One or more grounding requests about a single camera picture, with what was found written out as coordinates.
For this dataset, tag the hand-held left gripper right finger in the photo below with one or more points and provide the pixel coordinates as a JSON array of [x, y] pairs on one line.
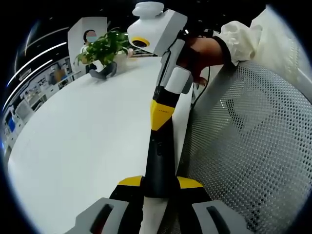
[[192, 207]]

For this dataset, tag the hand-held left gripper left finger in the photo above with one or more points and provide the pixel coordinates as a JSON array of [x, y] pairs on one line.
[[117, 209]]

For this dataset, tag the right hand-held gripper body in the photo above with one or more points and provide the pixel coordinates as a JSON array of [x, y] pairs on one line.
[[161, 29]]

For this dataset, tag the person's right hand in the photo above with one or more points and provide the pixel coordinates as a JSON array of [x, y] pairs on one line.
[[207, 52]]

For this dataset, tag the green potted plant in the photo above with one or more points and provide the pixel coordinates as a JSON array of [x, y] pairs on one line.
[[102, 51]]

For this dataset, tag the white square pillar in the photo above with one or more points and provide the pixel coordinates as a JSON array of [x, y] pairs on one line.
[[75, 36]]

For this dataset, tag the grey mesh office chair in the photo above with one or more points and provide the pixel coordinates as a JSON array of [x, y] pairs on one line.
[[256, 146]]

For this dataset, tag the blue bin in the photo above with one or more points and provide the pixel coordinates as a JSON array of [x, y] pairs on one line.
[[11, 125]]

